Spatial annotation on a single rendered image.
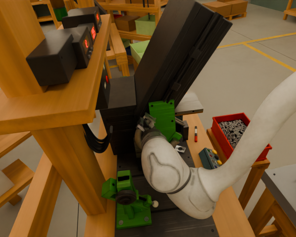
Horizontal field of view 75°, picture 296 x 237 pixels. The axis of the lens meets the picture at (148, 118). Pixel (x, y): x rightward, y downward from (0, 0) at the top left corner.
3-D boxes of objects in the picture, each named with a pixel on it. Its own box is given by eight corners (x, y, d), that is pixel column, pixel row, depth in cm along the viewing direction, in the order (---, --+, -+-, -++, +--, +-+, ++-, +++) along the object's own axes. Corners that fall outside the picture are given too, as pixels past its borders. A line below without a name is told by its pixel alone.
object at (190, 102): (194, 96, 115) (194, 92, 113) (203, 113, 103) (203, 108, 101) (130, 105, 115) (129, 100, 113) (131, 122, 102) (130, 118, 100)
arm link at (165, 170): (132, 149, 59) (158, 176, 63) (135, 181, 44) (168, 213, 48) (160, 128, 57) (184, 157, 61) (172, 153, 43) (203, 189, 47)
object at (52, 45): (80, 58, 56) (72, 32, 52) (69, 83, 45) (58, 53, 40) (56, 60, 56) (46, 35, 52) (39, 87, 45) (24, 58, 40)
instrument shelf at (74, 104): (112, 21, 111) (110, 13, 108) (93, 123, 42) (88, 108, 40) (68, 26, 110) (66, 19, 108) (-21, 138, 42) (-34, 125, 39)
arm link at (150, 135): (154, 131, 58) (151, 124, 63) (136, 154, 59) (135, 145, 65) (176, 147, 60) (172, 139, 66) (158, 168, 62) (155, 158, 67)
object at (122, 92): (141, 118, 135) (134, 75, 113) (144, 151, 112) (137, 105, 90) (115, 122, 135) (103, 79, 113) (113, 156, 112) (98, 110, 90)
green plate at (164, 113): (173, 131, 101) (170, 93, 93) (176, 139, 94) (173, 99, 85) (151, 134, 101) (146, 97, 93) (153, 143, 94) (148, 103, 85)
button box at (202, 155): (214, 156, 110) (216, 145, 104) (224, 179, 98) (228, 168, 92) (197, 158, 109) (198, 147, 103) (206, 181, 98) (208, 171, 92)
